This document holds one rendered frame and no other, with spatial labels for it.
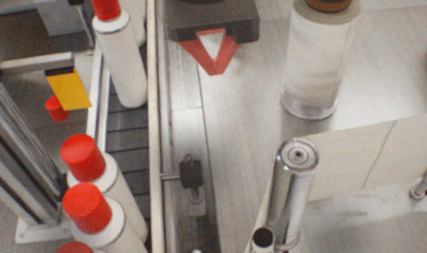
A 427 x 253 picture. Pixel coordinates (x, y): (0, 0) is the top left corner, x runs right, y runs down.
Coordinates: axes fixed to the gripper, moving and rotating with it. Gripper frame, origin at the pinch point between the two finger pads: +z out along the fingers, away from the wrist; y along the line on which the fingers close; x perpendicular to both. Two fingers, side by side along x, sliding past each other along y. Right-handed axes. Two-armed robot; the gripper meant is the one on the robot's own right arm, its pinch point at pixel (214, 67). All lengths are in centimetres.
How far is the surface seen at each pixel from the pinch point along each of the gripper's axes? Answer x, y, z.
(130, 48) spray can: 10.7, 15.7, 9.4
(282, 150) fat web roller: -4.9, -8.0, 3.6
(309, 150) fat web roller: -7.3, -8.4, 3.6
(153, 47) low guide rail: 9.0, 25.3, 17.7
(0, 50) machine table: 44, 41, 25
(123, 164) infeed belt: 14.4, 5.1, 21.5
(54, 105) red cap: 27.4, 19.9, 22.8
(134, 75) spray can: 11.3, 15.4, 14.2
